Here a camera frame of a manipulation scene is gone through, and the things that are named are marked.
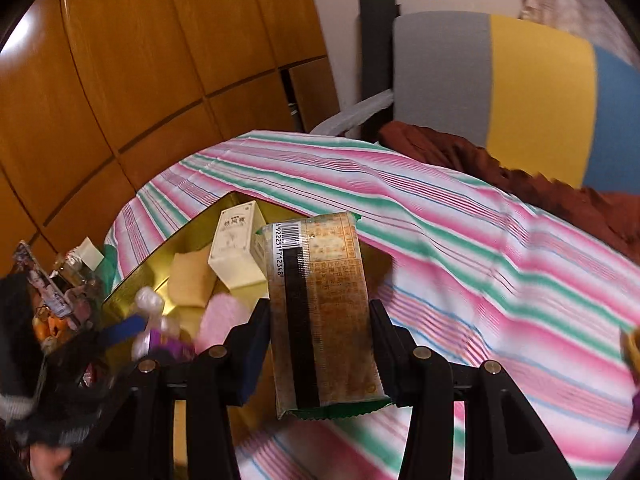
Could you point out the yellow purple item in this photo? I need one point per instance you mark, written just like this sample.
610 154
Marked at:
634 350

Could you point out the brown blanket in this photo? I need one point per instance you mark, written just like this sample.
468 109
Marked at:
500 170

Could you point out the black chair frame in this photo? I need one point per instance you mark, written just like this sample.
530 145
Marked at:
375 60

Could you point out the gold tin box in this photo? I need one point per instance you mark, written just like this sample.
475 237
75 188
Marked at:
150 270

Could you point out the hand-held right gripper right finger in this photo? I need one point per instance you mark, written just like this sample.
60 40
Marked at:
382 355

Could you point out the small bottle cream cap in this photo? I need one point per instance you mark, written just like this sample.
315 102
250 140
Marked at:
90 255

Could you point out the orange small item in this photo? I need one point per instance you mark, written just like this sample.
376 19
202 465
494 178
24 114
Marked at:
50 325

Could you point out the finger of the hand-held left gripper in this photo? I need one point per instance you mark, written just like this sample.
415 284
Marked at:
122 330

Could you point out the brown orange snack packet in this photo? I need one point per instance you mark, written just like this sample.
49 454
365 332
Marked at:
340 310

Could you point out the grey yellow blue cushion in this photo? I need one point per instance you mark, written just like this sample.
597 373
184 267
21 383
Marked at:
540 90

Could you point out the pink green striped cloth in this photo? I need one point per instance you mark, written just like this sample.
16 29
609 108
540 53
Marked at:
450 260

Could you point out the wooden wardrobe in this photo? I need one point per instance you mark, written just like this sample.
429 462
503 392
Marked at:
150 60

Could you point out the cream cardboard box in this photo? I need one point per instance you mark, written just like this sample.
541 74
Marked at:
232 255

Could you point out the white plastic bag bundle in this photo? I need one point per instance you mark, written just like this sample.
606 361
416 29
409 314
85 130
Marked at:
149 302

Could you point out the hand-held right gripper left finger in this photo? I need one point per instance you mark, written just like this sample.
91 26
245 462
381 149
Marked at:
255 355

